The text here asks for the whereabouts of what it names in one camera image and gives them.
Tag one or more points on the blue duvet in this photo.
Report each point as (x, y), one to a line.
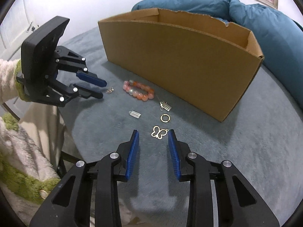
(260, 28)

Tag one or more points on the person's left forearm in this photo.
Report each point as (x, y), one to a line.
(9, 80)

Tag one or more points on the silver dangle earring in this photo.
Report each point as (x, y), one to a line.
(165, 106)

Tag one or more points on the clear rectangular charm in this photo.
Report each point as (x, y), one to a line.
(135, 114)

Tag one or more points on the brown cardboard box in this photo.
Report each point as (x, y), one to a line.
(177, 63)

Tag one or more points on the small silver earring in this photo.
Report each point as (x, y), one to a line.
(110, 90)

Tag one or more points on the grey bed cover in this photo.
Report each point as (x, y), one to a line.
(236, 158)

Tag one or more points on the gold butterfly pendant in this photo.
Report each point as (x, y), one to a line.
(159, 133)

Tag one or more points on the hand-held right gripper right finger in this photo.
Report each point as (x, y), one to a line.
(174, 158)

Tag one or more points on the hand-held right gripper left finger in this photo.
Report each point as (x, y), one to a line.
(132, 156)

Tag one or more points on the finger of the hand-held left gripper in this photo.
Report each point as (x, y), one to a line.
(90, 93)
(92, 78)

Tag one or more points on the fluffy white green robe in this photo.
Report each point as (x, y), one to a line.
(19, 160)

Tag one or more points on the person's beige trousers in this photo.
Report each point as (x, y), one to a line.
(40, 127)

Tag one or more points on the white panelled door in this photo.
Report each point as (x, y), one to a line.
(14, 33)

